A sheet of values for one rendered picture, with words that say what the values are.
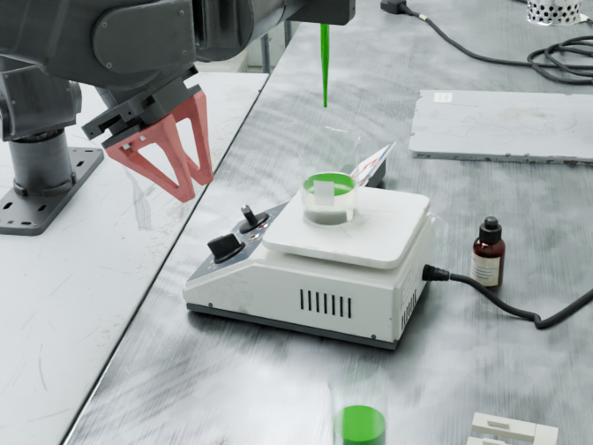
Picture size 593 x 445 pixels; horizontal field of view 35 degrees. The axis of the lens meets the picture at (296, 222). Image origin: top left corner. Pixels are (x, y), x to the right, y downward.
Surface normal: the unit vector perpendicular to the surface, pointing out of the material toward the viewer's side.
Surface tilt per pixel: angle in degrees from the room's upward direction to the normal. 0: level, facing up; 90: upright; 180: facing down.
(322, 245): 0
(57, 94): 73
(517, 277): 0
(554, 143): 0
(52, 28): 93
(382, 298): 90
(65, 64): 90
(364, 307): 90
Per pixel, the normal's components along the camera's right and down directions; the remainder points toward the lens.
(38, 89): 0.49, 0.13
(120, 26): 0.46, 0.42
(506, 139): -0.04, -0.87
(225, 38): -0.36, 0.45
